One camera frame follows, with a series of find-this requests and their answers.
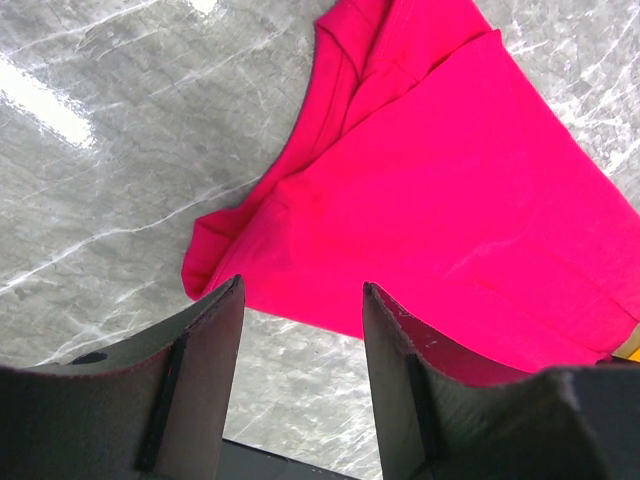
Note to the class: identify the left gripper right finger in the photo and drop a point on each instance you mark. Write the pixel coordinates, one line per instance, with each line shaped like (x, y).
(444, 412)

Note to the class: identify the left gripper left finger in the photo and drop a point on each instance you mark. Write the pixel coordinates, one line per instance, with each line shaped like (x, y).
(152, 406)

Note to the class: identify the pink t shirt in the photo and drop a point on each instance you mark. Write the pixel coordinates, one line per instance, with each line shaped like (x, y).
(423, 160)

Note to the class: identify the yellow plastic tray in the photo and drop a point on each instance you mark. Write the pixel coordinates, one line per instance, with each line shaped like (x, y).
(630, 349)

